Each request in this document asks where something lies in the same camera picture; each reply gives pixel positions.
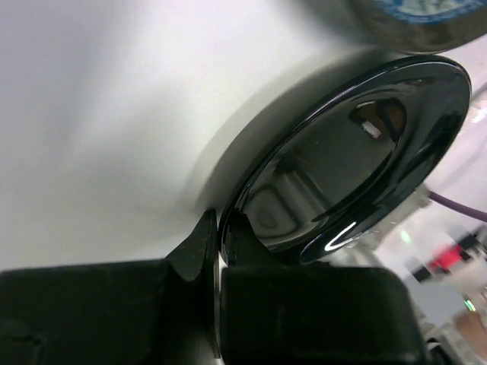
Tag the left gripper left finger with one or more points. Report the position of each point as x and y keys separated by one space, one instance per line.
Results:
x=159 y=311

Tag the teal patterned plate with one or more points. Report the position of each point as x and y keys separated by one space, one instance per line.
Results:
x=422 y=27

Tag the black plate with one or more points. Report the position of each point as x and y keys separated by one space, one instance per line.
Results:
x=349 y=160

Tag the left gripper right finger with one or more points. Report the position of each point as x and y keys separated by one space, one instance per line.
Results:
x=272 y=313

